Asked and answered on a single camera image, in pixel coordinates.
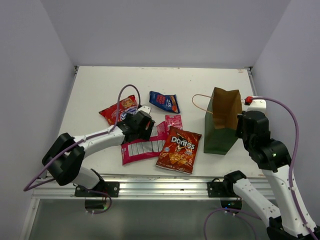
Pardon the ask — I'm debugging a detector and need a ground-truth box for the red snack mix bag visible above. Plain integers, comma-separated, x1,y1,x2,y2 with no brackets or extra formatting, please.
99,95,138,125

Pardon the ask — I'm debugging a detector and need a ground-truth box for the large pink snack bag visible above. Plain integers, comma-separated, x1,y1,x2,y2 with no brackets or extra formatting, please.
121,121,168,166

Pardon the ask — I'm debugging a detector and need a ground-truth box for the green paper bag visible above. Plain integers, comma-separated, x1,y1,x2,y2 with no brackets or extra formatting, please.
191,87,243,155

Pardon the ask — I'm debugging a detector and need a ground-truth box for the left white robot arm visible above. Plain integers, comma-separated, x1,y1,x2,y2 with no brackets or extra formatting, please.
42,106,155,197

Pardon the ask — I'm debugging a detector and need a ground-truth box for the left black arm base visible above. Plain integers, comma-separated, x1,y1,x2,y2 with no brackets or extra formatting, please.
73,167,120,198

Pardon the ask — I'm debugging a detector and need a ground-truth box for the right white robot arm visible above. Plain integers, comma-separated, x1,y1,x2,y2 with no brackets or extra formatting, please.
222,110,320,240

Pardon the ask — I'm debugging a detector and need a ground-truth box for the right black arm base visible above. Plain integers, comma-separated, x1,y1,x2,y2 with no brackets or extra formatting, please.
207,170,247,198

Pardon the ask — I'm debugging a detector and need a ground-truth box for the blue chips bag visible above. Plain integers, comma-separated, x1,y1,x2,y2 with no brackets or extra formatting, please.
149,91,181,114

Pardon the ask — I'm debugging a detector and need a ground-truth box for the red Doritos bag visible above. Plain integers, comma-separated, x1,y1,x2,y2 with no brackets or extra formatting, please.
155,126,202,175

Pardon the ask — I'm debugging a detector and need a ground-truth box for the small pink candy packet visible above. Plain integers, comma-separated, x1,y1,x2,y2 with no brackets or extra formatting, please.
165,114,183,131

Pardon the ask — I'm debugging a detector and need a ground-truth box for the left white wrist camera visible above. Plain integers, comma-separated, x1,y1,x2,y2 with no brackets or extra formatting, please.
137,105,152,115

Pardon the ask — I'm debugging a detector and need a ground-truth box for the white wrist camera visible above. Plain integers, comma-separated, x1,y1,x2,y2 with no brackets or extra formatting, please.
244,96,267,114
137,105,152,115

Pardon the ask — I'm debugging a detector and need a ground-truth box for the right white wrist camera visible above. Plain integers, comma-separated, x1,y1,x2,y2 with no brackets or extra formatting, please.
244,96,267,114

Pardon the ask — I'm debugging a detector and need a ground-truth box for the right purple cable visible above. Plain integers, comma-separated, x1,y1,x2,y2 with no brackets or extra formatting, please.
203,96,320,240

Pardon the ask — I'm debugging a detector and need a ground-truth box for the purple cable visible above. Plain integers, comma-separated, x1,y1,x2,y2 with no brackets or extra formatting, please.
22,84,142,192
203,96,320,240

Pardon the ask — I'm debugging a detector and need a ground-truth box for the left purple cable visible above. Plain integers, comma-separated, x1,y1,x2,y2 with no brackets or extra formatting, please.
22,84,142,192

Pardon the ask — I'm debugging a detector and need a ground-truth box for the aluminium front rail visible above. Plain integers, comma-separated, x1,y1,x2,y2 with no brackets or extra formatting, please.
31,173,276,201

